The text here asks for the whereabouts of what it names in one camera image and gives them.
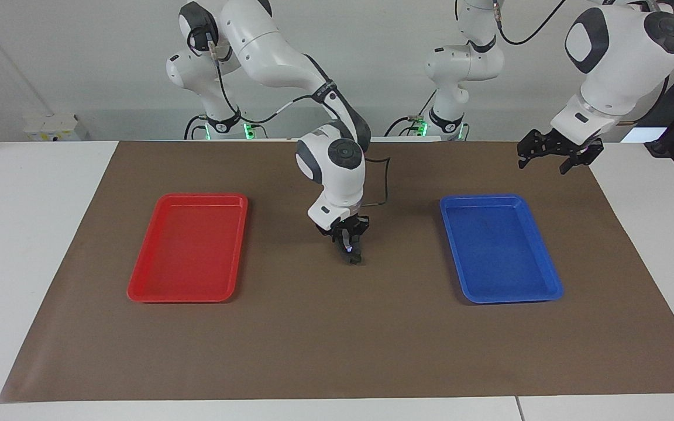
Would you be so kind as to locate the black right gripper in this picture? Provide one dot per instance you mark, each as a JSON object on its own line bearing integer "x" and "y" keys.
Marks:
{"x": 337, "y": 225}

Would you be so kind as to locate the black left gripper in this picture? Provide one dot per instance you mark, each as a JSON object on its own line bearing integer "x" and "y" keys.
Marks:
{"x": 559, "y": 143}

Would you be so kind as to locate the curved brake shoe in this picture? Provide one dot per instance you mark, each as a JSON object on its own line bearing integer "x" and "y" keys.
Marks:
{"x": 346, "y": 242}

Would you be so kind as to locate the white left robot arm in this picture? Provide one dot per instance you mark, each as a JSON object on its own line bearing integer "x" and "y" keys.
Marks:
{"x": 618, "y": 64}

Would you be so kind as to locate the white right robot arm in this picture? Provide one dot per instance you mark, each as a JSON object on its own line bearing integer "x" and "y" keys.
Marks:
{"x": 278, "y": 52}

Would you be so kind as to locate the brown table mat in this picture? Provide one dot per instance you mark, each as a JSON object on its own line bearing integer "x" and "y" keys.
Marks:
{"x": 337, "y": 327}

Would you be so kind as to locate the blue plastic tray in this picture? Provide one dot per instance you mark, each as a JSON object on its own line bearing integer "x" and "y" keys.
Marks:
{"x": 501, "y": 251}

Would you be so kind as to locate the red plastic tray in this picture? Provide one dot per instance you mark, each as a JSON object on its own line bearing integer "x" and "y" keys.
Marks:
{"x": 185, "y": 251}

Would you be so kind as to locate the white wall socket box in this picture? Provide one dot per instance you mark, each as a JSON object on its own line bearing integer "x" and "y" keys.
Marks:
{"x": 53, "y": 127}

